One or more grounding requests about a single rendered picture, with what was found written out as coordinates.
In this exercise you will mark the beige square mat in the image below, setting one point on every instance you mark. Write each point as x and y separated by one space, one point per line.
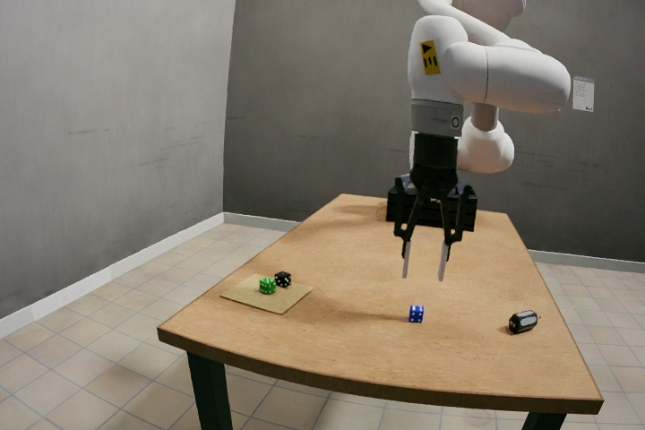
279 302

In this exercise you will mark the green die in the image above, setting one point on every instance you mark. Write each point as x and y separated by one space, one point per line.
267 286

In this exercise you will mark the black die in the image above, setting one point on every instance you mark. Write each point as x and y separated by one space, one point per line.
283 279

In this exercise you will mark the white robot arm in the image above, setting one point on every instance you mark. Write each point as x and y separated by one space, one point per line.
496 71

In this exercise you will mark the blue die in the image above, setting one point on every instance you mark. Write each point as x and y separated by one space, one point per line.
416 313

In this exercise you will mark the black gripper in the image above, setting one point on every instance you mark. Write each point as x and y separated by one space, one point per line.
435 179

